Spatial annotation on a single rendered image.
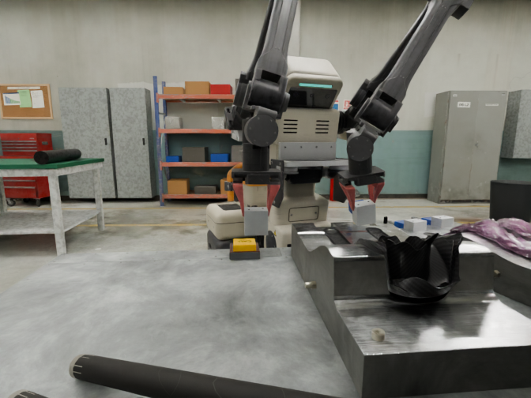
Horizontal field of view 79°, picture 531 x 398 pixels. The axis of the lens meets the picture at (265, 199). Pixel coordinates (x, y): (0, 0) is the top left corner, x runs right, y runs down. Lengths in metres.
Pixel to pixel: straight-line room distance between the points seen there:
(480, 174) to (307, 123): 5.86
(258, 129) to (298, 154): 0.55
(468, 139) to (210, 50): 4.75
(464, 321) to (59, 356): 0.57
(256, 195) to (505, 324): 1.08
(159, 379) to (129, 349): 0.18
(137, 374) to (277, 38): 0.61
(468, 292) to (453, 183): 6.03
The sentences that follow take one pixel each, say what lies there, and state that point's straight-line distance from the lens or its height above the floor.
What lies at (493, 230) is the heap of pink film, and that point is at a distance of 0.86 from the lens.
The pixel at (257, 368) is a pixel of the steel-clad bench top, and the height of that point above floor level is 0.80.
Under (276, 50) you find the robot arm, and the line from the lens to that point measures 0.71.
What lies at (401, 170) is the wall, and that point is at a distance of 6.71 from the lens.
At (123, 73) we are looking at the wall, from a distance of 6.63.
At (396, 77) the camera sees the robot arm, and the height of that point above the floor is 1.25.
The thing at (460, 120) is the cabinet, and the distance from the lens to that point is 6.60.
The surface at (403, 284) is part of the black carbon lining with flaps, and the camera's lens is 0.54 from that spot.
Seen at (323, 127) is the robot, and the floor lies 1.15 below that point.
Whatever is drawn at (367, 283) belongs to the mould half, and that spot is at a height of 0.89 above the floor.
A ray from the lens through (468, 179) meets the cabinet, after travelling 6.76.
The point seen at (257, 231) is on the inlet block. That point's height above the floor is 0.92.
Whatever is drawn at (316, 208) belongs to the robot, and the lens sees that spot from 1.22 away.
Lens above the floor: 1.10
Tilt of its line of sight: 10 degrees down
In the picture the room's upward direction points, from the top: straight up
